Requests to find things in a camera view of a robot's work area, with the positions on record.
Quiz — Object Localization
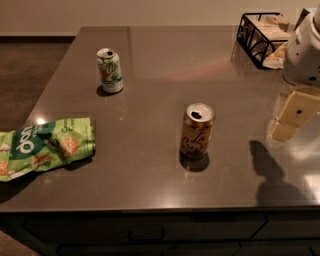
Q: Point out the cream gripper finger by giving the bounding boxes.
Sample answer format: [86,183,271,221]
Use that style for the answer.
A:
[273,93,289,119]

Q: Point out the green white 7up can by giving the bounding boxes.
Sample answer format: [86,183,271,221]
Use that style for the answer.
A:
[97,48,124,94]

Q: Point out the orange LaCroix can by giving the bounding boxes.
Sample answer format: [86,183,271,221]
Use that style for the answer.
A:
[180,103,215,159]

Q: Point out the green chip bag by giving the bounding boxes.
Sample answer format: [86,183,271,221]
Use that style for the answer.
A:
[0,118,95,182]

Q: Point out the black wire basket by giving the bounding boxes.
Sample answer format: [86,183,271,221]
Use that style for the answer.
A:
[237,12,291,69]

